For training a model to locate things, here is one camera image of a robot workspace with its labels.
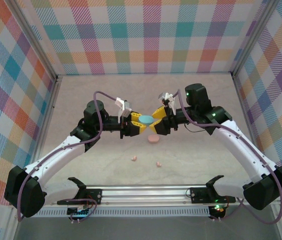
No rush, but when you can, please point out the blue earbud charging case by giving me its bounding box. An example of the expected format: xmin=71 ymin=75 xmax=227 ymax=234
xmin=137 ymin=114 xmax=155 ymax=126

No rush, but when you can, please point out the pink earbud charging case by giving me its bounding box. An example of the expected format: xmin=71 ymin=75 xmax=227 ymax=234
xmin=147 ymin=134 xmax=161 ymax=145

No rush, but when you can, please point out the circuit board with blue light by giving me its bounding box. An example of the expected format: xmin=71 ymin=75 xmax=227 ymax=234
xmin=67 ymin=206 xmax=93 ymax=219

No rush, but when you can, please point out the circuit board with green light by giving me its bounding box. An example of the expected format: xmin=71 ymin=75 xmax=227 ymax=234
xmin=207 ymin=204 xmax=226 ymax=220

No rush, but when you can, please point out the thin black wire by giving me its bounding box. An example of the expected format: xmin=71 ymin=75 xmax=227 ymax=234
xmin=183 ymin=123 xmax=208 ymax=134

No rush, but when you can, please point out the aluminium frame rail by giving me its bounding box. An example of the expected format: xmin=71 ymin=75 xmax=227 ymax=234
xmin=28 ymin=74 xmax=63 ymax=180
xmin=230 ymin=72 xmax=272 ymax=185

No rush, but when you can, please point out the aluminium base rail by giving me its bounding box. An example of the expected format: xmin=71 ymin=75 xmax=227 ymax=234
xmin=30 ymin=184 xmax=282 ymax=209

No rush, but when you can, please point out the white slotted cable duct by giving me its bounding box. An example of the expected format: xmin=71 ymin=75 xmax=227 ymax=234
xmin=37 ymin=208 xmax=211 ymax=218

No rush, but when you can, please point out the aluminium frame post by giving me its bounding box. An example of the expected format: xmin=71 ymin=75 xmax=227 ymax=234
xmin=4 ymin=207 xmax=19 ymax=240
xmin=230 ymin=0 xmax=281 ymax=78
xmin=7 ymin=0 xmax=63 ymax=83
xmin=270 ymin=204 xmax=282 ymax=240

